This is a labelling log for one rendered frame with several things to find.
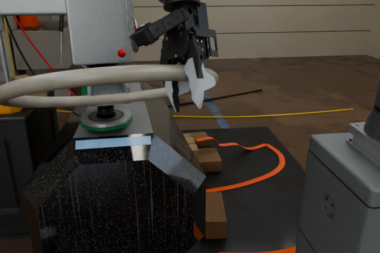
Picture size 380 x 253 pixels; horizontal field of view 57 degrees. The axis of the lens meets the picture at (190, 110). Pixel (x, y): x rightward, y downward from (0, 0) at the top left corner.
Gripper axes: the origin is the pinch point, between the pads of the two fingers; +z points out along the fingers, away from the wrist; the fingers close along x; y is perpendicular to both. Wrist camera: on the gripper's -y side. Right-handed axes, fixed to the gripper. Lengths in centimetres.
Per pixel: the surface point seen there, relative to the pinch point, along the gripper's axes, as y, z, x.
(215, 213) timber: 107, 58, 94
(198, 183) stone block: 65, 31, 63
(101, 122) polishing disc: 31, 0, 81
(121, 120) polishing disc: 38, -1, 77
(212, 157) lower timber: 161, 33, 140
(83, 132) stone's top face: 27, 3, 90
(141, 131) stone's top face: 45, 5, 74
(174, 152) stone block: 56, 16, 67
